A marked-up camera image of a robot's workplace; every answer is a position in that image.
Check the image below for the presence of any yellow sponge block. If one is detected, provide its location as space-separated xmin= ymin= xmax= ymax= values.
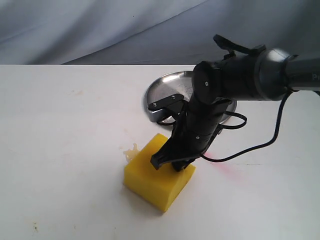
xmin=123 ymin=133 xmax=196 ymax=213

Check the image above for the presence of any round steel plate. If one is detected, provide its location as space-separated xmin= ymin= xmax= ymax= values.
xmin=144 ymin=70 xmax=238 ymax=127

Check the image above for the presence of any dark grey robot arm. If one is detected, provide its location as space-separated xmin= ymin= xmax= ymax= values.
xmin=147 ymin=34 xmax=320 ymax=172

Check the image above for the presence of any black cable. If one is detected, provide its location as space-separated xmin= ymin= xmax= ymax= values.
xmin=156 ymin=89 xmax=291 ymax=165

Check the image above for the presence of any grey backdrop cloth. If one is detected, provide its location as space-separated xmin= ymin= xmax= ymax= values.
xmin=0 ymin=0 xmax=320 ymax=65

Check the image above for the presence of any brown liquid spill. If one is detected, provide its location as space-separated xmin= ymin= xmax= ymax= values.
xmin=123 ymin=143 xmax=140 ymax=163

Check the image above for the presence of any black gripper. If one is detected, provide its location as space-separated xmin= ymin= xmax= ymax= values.
xmin=150 ymin=96 xmax=231 ymax=172

